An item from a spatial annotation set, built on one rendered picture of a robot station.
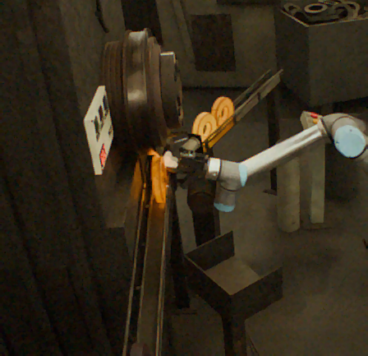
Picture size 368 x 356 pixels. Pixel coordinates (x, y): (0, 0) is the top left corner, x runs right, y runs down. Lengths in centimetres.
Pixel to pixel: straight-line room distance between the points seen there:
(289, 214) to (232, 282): 119
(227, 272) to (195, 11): 312
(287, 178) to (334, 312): 75
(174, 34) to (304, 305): 288
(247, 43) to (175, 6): 67
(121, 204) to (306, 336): 110
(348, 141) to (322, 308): 83
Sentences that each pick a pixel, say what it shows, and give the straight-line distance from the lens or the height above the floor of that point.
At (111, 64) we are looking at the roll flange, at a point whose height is 128.
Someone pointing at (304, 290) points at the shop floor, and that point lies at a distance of 278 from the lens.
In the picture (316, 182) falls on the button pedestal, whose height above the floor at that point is 27.
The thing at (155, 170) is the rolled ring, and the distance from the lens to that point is 216.
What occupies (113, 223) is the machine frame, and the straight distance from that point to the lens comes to 181.
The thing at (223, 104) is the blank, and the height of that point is 77.
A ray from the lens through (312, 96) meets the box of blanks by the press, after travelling 424.
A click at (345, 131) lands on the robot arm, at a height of 86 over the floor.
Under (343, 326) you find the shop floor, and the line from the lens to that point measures 261.
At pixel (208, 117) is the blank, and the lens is 266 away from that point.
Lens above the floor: 188
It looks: 30 degrees down
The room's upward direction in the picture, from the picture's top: 8 degrees counter-clockwise
